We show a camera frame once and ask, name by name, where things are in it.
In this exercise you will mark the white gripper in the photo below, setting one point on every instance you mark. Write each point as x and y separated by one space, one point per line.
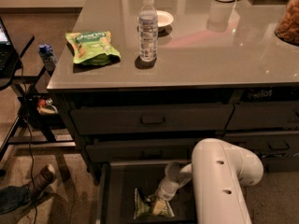
167 188

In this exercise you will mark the green jalapeno kettle chip bag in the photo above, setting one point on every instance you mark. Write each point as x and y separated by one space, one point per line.
143 205

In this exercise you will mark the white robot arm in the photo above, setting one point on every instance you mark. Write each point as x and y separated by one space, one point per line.
218 172

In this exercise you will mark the open bottom drawer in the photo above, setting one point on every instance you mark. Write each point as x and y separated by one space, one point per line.
116 202

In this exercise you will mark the dark middle left drawer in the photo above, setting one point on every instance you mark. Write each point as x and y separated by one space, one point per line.
139 150

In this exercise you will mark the dark top left drawer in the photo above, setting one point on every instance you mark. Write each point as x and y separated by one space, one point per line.
150 118

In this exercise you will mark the dark middle right drawer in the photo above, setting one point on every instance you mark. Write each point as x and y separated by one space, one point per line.
267 143

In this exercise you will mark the dark top right drawer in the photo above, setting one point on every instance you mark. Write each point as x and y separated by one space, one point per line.
264 115

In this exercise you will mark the cheetos bag in cabinet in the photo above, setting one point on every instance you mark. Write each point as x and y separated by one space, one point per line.
271 94

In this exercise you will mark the bright green snack bag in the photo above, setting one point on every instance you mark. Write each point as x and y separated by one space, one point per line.
92 48

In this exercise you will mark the person's leg and shoe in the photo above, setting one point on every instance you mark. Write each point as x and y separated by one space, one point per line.
13 197

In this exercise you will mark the black side stand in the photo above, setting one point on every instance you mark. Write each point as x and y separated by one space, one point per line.
30 127

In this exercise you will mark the colourful items on stand shelf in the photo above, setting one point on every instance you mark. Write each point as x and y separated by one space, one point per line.
46 107

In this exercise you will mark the clear plastic water bottle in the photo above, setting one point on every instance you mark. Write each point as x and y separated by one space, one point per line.
148 31

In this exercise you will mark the small white bowl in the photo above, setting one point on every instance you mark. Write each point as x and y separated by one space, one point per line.
164 18

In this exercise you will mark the blue capped bottle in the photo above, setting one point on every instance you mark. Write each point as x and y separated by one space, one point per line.
47 56

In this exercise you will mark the black laptop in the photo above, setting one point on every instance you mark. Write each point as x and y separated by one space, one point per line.
8 54

